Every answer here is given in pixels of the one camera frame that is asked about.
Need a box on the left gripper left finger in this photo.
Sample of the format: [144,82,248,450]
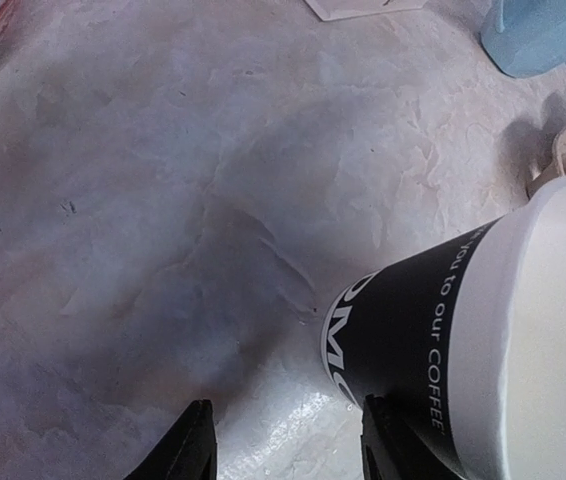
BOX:
[135,399,217,480]

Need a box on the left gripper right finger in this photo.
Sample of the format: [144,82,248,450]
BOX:
[361,395,460,480]

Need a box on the black paper coffee cup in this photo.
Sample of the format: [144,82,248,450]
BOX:
[321,177,566,479]

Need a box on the white paper takeout bag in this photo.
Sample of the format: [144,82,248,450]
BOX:
[305,0,427,22]

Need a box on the light blue ceramic mug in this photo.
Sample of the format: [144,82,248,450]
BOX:
[480,0,566,78]

